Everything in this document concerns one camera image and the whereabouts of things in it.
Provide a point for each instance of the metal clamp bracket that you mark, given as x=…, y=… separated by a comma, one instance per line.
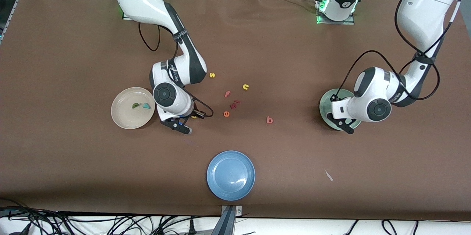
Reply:
x=238, y=210

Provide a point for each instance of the dark grey pole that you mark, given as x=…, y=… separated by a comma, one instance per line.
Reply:
x=225, y=224

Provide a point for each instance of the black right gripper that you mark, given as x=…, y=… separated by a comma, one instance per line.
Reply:
x=191, y=114

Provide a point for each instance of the pink letter f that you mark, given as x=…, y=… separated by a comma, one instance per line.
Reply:
x=227, y=93

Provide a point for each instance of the blue round plate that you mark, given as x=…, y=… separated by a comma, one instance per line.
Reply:
x=230, y=176

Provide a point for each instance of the black power plug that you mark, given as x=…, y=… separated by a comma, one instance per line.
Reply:
x=191, y=227

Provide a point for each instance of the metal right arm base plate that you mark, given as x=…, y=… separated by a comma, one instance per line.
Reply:
x=124, y=17

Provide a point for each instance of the beige round plate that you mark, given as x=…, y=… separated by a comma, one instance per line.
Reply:
x=127, y=117

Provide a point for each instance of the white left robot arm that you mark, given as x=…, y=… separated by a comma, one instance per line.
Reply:
x=427, y=10

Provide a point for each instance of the teal letter y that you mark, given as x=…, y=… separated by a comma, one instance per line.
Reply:
x=147, y=106

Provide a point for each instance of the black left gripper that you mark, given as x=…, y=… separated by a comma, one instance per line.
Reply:
x=332, y=99

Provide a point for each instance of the white paper scrap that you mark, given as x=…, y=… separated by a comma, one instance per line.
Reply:
x=328, y=175

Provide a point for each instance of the green round plate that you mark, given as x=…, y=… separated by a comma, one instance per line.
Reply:
x=325, y=104

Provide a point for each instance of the brown paper table cover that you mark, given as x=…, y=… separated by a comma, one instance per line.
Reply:
x=73, y=161

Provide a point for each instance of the pink letter b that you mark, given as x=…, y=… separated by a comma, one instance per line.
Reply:
x=269, y=120

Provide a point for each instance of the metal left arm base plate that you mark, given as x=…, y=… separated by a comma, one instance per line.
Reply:
x=336, y=22

